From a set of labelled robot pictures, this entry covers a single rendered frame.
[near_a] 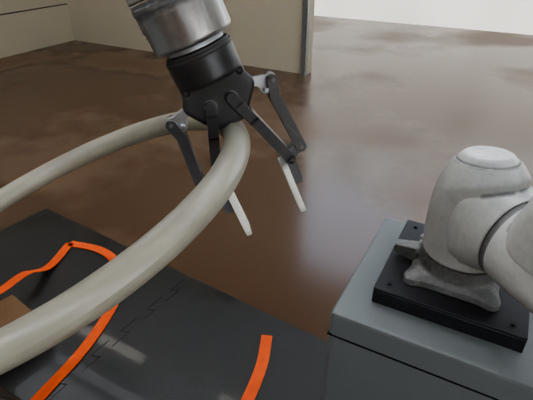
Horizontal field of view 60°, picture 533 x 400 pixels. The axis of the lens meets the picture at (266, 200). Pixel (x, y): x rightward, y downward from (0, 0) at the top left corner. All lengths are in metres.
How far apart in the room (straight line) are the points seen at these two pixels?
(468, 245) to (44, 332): 0.70
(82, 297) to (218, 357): 1.56
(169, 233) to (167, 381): 1.51
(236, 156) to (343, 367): 0.68
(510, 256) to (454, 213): 0.13
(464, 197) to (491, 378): 0.32
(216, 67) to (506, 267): 0.56
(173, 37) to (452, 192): 0.58
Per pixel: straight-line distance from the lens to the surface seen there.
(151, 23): 0.48
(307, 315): 2.06
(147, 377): 1.88
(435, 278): 0.98
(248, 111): 0.52
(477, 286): 0.98
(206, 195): 0.39
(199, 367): 1.87
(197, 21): 0.47
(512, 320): 0.98
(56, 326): 0.36
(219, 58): 0.49
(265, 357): 1.88
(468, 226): 0.87
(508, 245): 0.82
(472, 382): 0.96
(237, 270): 2.29
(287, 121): 0.53
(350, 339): 0.97
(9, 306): 2.18
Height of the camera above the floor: 1.46
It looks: 31 degrees down
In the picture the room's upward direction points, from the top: straight up
